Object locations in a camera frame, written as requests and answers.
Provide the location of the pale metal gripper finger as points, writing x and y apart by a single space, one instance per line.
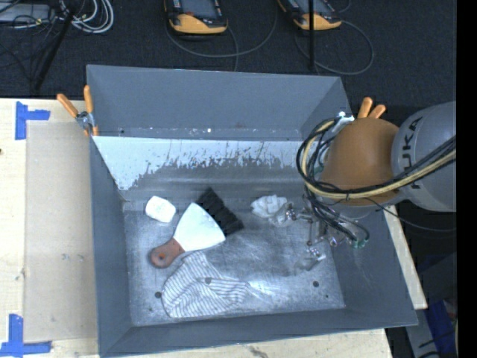
312 256
290 214

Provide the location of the white crumpled cloth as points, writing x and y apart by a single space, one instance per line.
267 204

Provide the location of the grey metal bin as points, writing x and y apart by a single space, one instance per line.
261 267

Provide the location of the striped white cloth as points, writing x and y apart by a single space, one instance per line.
201 293

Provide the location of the small white sponge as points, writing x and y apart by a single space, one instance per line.
160 209

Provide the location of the pale cardboard board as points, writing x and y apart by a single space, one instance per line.
56 218

